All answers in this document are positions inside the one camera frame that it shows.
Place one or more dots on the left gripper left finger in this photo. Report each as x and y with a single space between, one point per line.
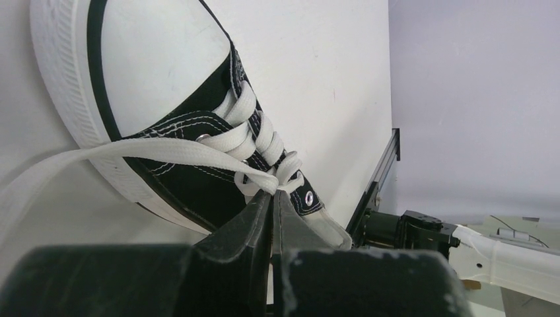
225 274

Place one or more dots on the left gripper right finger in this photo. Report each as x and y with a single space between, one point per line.
312 279

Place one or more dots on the white shoelace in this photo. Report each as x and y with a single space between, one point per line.
131 153

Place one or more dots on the black white canvas sneaker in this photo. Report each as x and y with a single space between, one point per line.
167 71

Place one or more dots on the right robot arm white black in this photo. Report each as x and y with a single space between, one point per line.
498 260

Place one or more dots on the aluminium frame rail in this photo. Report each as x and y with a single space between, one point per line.
376 183

